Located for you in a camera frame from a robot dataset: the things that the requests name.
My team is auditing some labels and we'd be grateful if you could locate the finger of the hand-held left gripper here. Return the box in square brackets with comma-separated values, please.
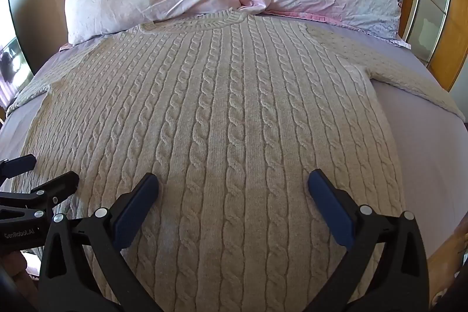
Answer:
[29, 171, 80, 216]
[0, 154, 37, 185]

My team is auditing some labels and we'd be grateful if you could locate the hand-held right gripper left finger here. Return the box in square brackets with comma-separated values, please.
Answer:
[37, 172, 164, 312]

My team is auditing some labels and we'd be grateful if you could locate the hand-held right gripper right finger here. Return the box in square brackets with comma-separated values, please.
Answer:
[298, 169, 431, 312]

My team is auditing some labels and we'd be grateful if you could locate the cream cable-knit sweater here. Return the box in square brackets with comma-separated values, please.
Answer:
[5, 8, 466, 312]

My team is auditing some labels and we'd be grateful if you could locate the lavender bed sheet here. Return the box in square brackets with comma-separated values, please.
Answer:
[0, 18, 468, 263]

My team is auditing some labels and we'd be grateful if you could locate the window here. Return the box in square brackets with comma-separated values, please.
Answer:
[0, 0, 34, 111]

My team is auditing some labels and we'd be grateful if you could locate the wooden headboard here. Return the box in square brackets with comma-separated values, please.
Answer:
[398, 0, 468, 93]

